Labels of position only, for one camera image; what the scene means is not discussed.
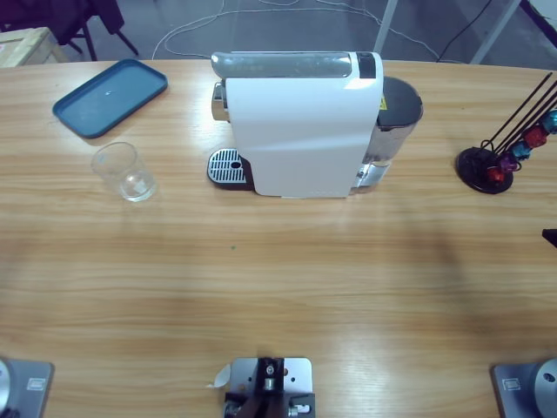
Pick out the silver machine lever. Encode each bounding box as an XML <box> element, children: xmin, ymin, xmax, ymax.
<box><xmin>211</xmin><ymin>51</ymin><xmax>354</xmax><ymax>80</ymax></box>

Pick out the clear drinking glass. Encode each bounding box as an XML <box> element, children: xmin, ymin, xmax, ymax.
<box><xmin>90</xmin><ymin>141</ymin><xmax>158</xmax><ymax>203</ymax></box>

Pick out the white coffee machine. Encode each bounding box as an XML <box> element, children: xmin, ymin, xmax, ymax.
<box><xmin>211</xmin><ymin>51</ymin><xmax>386</xmax><ymax>200</ymax></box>

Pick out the black capsule holder with rods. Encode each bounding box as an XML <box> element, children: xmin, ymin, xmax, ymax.
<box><xmin>455</xmin><ymin>72</ymin><xmax>557</xmax><ymax>195</ymax></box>

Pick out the black drip tray metal grille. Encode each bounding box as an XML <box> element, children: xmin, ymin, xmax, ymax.
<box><xmin>206</xmin><ymin>147</ymin><xmax>256</xmax><ymax>192</ymax></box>

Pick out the white paper tag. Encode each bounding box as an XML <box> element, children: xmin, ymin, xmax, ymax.
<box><xmin>205</xmin><ymin>364</ymin><xmax>232</xmax><ymax>390</ymax></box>

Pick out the blue plastic tray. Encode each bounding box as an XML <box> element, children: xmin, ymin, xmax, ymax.
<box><xmin>51</xmin><ymin>58</ymin><xmax>170</xmax><ymax>140</ymax></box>

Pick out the black chair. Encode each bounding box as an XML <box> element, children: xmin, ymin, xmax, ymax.
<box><xmin>0</xmin><ymin>0</ymin><xmax>140</xmax><ymax>62</ymax></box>

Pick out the wooden crate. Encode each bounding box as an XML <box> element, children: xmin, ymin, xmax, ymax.
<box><xmin>0</xmin><ymin>26</ymin><xmax>70</xmax><ymax>69</ymax></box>

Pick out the white metal frame leg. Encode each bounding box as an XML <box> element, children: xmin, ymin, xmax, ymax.
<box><xmin>373</xmin><ymin>0</ymin><xmax>399</xmax><ymax>56</ymax></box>
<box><xmin>472</xmin><ymin>0</ymin><xmax>521</xmax><ymax>64</ymax></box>

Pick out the black floor cable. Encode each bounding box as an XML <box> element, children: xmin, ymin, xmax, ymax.
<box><xmin>436</xmin><ymin>0</ymin><xmax>495</xmax><ymax>63</ymax></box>

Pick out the white block with dark post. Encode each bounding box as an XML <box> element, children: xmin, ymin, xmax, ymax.
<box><xmin>223</xmin><ymin>356</ymin><xmax>318</xmax><ymax>418</ymax></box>

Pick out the white floor cable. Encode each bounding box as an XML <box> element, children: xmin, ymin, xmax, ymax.
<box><xmin>151</xmin><ymin>0</ymin><xmax>440</xmax><ymax>62</ymax></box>

